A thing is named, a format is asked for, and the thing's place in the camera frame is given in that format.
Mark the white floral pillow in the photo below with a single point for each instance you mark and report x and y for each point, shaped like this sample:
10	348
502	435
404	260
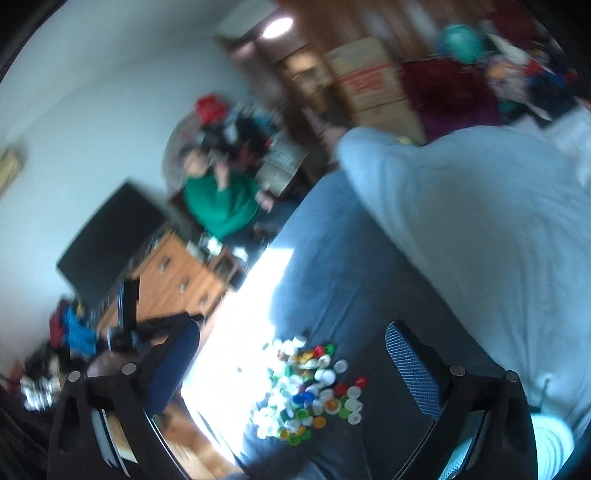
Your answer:
572	138

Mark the maroon cloth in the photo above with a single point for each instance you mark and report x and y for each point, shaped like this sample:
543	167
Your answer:
452	97

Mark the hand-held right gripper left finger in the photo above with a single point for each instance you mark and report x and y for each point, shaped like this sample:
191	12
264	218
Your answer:
171	364

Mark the teal bag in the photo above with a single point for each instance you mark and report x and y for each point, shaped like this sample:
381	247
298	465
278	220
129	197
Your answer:
461	44

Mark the round pale panel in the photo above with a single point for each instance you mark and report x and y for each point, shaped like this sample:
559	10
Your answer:
178	147

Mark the black television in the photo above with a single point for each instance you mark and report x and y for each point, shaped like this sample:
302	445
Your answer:
111	244

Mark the pile of mixed-colour bottle caps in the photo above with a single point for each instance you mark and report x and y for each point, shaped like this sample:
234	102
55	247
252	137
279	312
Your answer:
309	392

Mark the wooden dresser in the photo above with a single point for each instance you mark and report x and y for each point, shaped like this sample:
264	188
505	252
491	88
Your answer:
180	277

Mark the light blue perforated basket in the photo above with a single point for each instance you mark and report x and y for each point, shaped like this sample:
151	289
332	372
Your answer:
549	443

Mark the light blue duvet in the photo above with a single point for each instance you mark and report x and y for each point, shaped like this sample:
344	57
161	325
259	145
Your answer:
471	230

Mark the red bag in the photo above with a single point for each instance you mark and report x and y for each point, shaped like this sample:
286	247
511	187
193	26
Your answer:
211	108

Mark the grey bed sheet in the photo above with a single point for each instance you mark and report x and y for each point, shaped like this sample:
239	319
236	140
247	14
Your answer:
332	277

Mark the printed woven bag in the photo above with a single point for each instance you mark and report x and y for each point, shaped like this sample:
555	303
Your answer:
281	168

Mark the yellow wall object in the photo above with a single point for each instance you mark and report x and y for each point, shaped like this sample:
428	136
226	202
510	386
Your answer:
8	170

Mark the pile of mixed clothes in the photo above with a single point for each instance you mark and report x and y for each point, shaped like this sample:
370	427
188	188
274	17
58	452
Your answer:
531	69

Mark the cardboard box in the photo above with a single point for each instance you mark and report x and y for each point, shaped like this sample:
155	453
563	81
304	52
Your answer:
369	78

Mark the blue cloth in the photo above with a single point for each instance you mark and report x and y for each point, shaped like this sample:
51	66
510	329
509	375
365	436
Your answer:
76	330

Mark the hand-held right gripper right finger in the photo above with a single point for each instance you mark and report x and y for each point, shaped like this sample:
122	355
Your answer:
411	369

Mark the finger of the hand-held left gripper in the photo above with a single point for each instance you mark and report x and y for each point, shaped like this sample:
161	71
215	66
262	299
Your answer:
129	302
161	325

